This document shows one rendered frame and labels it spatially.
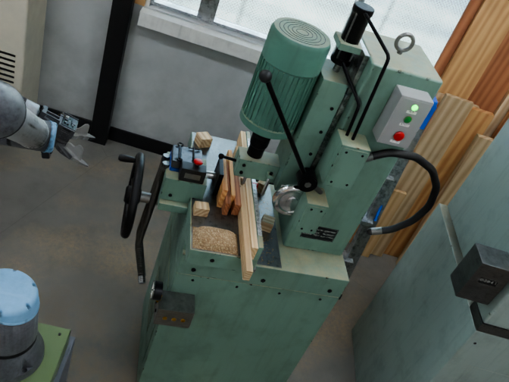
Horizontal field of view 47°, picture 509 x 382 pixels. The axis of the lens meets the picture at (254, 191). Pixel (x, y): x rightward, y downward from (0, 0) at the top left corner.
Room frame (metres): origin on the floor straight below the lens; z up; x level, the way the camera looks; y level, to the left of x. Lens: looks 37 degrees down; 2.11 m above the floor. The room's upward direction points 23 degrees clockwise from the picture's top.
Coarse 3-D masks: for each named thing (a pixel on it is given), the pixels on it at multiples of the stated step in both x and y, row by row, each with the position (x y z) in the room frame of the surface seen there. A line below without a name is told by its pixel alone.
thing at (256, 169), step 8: (240, 152) 1.53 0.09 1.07; (264, 152) 1.58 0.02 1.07; (240, 160) 1.49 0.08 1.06; (248, 160) 1.50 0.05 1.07; (256, 160) 1.52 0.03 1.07; (264, 160) 1.54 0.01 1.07; (272, 160) 1.56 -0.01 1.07; (240, 168) 1.50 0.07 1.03; (248, 168) 1.51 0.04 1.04; (256, 168) 1.51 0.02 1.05; (264, 168) 1.52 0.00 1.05; (272, 168) 1.53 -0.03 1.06; (240, 176) 1.50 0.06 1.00; (248, 176) 1.51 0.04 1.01; (256, 176) 1.52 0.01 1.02; (264, 176) 1.52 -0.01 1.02
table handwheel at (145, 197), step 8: (136, 160) 1.44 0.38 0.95; (144, 160) 1.45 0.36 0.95; (136, 168) 1.40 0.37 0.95; (136, 176) 1.38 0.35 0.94; (136, 184) 1.35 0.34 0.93; (128, 192) 1.41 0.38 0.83; (136, 192) 1.34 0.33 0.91; (144, 192) 1.45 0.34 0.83; (128, 200) 1.40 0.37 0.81; (136, 200) 1.33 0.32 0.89; (144, 200) 1.43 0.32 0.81; (128, 208) 1.31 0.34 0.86; (136, 208) 1.32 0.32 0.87; (128, 216) 1.30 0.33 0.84; (128, 224) 1.30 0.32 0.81; (120, 232) 1.36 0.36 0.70; (128, 232) 1.30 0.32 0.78
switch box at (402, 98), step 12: (396, 96) 1.49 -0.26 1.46; (408, 96) 1.48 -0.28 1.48; (420, 96) 1.50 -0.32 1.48; (384, 108) 1.52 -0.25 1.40; (396, 108) 1.47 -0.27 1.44; (408, 108) 1.48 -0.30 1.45; (420, 108) 1.49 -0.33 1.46; (384, 120) 1.49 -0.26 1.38; (396, 120) 1.47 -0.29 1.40; (420, 120) 1.49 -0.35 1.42; (384, 132) 1.47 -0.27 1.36; (396, 132) 1.48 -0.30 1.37; (408, 132) 1.49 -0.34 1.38; (396, 144) 1.48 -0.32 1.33; (408, 144) 1.50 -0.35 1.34
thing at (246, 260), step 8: (240, 184) 1.54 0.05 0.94; (240, 192) 1.50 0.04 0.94; (240, 208) 1.43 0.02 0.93; (240, 216) 1.41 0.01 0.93; (240, 224) 1.38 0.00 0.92; (240, 232) 1.35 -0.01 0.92; (248, 232) 1.34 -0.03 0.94; (240, 240) 1.32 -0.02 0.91; (248, 240) 1.30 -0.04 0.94; (240, 248) 1.30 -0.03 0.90; (248, 248) 1.27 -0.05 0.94; (248, 256) 1.24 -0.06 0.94; (248, 264) 1.21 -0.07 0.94; (248, 272) 1.18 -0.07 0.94; (248, 280) 1.19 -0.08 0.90
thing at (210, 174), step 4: (220, 160) 1.55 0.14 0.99; (220, 164) 1.53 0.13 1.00; (216, 168) 1.54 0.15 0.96; (220, 168) 1.51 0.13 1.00; (208, 172) 1.51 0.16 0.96; (212, 172) 1.52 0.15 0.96; (216, 172) 1.53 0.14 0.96; (220, 172) 1.49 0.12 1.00; (208, 176) 1.50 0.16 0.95; (212, 176) 1.51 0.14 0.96; (216, 176) 1.51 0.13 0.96; (220, 176) 1.48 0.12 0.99; (212, 180) 1.54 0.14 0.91; (216, 180) 1.49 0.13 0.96; (220, 180) 1.48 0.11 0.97; (212, 184) 1.52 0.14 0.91; (216, 184) 1.48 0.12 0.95; (212, 188) 1.50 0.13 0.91; (216, 188) 1.48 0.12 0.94; (212, 192) 1.49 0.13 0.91; (216, 192) 1.48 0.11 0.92
